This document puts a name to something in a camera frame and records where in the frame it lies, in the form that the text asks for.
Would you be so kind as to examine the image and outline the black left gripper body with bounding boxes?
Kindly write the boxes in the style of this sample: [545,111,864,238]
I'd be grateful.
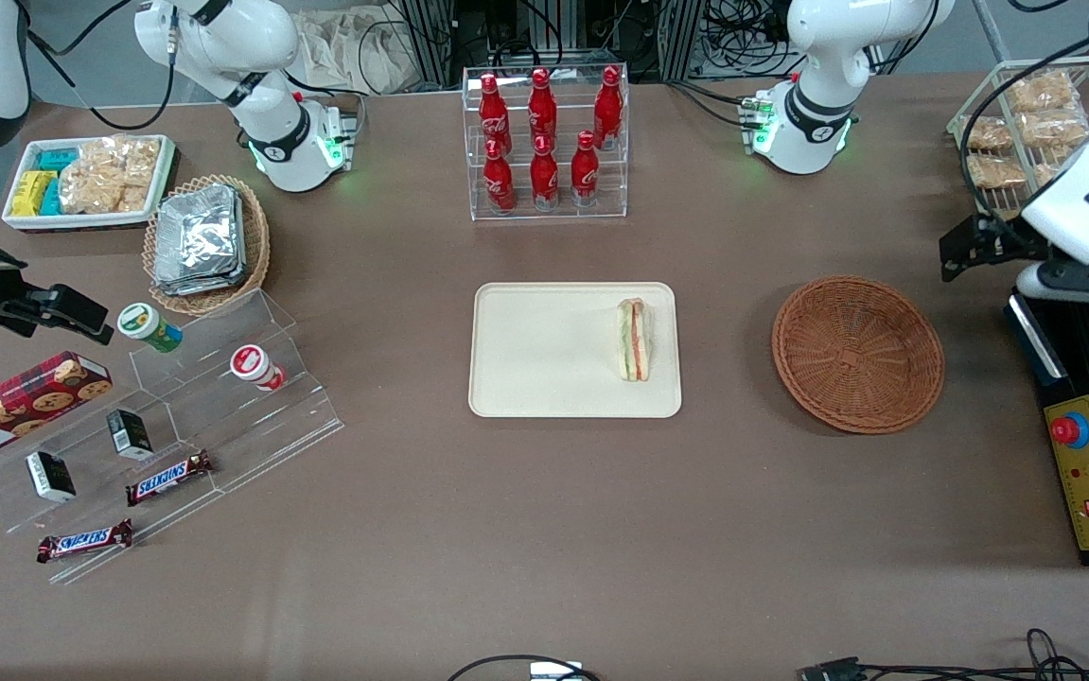
[974,213,1089,306]

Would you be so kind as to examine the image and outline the triangular sandwich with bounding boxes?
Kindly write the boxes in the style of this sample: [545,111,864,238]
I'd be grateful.
[616,298,653,382]

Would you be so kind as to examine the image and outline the white rectangular snack tray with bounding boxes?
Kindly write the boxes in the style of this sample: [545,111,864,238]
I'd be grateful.
[2,134,178,233]

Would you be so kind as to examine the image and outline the round brown wicker basket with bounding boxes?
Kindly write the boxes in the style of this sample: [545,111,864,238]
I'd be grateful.
[771,275,945,435]

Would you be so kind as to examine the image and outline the oval light wicker basket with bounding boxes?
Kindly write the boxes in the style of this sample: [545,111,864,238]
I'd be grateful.
[143,174,272,316]

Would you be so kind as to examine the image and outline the beige plastic tray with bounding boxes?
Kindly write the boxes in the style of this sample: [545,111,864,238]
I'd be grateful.
[468,282,683,419]

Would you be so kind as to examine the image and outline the green lidded snack cup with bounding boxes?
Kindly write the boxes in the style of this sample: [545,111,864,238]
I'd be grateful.
[117,303,184,354]

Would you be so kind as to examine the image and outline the red tartan cookie box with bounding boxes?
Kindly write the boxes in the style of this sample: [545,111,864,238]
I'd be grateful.
[0,351,114,467]

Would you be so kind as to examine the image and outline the silver foil packet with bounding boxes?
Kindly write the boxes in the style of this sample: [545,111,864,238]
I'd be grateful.
[156,183,244,278]
[153,253,248,297]

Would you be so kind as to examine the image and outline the clear bag of crackers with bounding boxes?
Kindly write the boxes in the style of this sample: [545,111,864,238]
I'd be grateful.
[59,135,162,215]

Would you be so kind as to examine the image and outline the small black carton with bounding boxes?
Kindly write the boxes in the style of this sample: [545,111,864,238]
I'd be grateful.
[26,451,78,503]
[107,409,154,462]

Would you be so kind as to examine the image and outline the black machine with yellow panel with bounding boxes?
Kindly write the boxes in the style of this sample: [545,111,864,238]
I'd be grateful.
[1006,284,1089,568]

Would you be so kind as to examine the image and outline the red lidded snack cup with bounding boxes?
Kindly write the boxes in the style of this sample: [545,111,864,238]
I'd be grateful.
[230,345,286,392]

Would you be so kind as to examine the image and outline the Snickers chocolate bar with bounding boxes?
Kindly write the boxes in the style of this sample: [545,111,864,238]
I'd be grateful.
[37,518,134,565]
[125,450,215,507]

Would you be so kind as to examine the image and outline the grey metal pole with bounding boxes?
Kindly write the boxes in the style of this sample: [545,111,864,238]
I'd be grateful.
[973,0,1011,65]

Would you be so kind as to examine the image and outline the clear acrylic stepped display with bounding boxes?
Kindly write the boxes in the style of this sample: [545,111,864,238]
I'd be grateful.
[0,288,346,585]

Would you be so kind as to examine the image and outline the beige crumpled cloth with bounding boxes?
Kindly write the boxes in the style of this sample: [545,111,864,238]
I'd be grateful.
[293,8,424,96]

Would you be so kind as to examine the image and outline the red cola bottle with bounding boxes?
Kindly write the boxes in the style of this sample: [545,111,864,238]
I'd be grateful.
[570,131,601,207]
[478,73,513,157]
[593,65,624,150]
[483,139,517,214]
[527,67,558,152]
[529,134,561,211]

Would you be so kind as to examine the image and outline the clear acrylic bottle rack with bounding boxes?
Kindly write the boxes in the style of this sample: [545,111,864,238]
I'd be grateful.
[462,64,630,222]

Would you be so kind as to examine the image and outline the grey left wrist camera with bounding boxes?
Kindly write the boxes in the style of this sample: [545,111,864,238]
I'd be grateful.
[1017,263,1075,302]

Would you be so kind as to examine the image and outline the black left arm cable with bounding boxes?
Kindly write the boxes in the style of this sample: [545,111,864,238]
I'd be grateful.
[955,38,1089,226]

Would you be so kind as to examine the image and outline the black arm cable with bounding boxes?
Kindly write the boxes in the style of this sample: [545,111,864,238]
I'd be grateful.
[955,38,1089,226]
[26,0,178,131]

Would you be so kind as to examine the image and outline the white wire rack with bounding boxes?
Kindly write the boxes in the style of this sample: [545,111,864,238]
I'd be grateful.
[947,57,1089,223]

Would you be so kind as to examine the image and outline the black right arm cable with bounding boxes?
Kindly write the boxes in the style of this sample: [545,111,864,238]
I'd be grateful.
[26,0,178,131]

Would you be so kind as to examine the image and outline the black base power cables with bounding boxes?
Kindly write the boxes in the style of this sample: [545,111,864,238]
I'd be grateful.
[667,79,755,130]

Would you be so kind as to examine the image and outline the black tangled cable bundle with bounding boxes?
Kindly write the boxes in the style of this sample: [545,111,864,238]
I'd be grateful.
[700,0,796,77]

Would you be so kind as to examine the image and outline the aluminium frame rail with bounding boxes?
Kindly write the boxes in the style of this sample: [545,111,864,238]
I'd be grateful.
[399,0,455,91]
[658,0,704,81]

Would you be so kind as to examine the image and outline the black coiled cable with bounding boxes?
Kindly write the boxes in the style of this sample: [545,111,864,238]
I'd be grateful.
[861,628,1089,681]

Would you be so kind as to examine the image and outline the black cable connector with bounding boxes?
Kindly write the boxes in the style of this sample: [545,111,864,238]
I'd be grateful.
[799,656,869,681]

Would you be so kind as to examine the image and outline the black looped cable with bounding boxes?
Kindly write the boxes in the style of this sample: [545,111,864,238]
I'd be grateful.
[448,654,602,681]

